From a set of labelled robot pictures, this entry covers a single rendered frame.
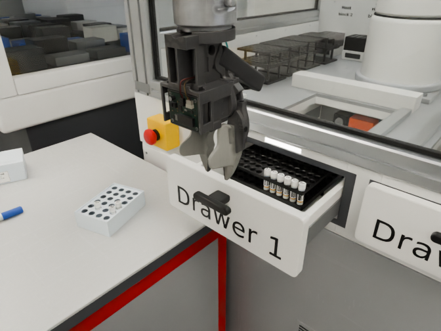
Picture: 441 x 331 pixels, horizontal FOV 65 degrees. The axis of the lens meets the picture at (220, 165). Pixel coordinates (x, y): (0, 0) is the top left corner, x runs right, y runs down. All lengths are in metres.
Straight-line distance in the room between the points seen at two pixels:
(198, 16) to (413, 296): 0.56
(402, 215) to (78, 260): 0.56
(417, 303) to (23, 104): 1.11
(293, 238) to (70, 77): 0.94
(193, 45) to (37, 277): 0.49
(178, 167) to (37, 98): 0.69
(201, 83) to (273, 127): 0.28
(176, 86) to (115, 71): 0.91
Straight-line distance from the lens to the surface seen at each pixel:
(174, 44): 0.42
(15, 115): 1.22
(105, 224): 0.73
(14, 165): 1.00
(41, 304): 0.66
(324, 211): 0.61
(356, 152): 0.61
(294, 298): 0.87
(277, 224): 0.52
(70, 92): 1.27
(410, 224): 0.61
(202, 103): 0.41
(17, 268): 0.74
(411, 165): 0.58
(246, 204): 0.54
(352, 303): 0.78
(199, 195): 0.56
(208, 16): 0.41
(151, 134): 0.84
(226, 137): 0.47
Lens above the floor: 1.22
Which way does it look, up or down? 29 degrees down
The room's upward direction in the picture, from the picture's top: straight up
